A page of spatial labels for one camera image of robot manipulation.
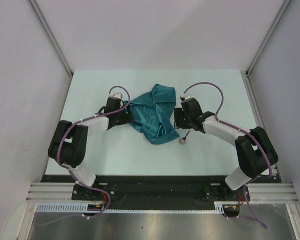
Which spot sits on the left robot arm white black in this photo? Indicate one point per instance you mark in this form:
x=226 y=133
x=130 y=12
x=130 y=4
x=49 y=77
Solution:
x=69 y=143

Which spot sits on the aluminium corner post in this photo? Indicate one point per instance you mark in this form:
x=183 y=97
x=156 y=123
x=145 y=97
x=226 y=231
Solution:
x=268 y=36
x=39 y=15

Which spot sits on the teal satin napkin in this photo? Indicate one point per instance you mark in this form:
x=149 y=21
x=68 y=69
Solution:
x=152 y=112

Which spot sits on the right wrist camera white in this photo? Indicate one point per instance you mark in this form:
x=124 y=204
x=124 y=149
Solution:
x=185 y=97

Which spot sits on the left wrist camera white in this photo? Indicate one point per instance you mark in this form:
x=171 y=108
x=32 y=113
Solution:
x=118 y=95

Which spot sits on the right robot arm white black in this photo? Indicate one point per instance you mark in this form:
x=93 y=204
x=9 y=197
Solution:
x=255 y=151

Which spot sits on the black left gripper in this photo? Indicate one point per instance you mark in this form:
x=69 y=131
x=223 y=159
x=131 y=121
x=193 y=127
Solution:
x=127 y=117

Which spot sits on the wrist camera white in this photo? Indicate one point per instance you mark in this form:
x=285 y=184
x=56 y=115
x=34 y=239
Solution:
x=185 y=97
x=118 y=95

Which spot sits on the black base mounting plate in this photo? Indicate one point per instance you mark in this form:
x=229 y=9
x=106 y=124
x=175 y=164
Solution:
x=175 y=194

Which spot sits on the wooden handled metal spoon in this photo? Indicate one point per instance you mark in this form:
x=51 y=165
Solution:
x=183 y=140

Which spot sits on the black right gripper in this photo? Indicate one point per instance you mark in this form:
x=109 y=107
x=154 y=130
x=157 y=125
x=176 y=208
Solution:
x=178 y=113

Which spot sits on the white slotted cable duct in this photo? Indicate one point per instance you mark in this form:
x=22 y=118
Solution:
x=83 y=208

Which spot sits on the right aluminium side rail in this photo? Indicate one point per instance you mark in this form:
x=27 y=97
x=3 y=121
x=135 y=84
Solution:
x=253 y=100

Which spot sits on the right aluminium corner post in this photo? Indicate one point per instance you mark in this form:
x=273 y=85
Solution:
x=268 y=36

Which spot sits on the left aluminium corner post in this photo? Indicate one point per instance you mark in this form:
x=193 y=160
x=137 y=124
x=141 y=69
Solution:
x=39 y=15

